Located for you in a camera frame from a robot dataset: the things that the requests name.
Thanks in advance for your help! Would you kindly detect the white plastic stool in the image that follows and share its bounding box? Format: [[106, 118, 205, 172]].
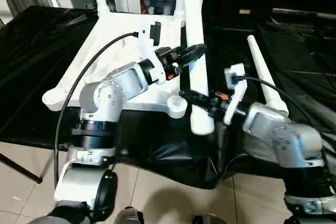
[[41, 11, 188, 119]]

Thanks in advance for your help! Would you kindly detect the black horizontal bar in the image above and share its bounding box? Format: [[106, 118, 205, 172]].
[[271, 8, 336, 22]]

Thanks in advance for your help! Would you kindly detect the black glossy mat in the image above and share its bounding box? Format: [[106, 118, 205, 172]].
[[0, 5, 336, 190]]

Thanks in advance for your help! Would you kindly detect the black metal table leg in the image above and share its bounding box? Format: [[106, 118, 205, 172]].
[[0, 152, 43, 185]]

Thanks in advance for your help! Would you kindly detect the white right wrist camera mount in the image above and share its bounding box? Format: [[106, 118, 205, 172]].
[[223, 62, 248, 127]]

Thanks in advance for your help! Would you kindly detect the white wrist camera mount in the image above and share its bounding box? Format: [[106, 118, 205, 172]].
[[138, 20, 168, 86], [223, 62, 248, 127]]

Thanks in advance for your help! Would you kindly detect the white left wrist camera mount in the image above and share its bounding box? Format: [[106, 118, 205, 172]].
[[138, 20, 168, 86]]

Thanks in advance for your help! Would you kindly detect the thin black cable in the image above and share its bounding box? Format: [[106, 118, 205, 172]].
[[217, 152, 249, 182]]

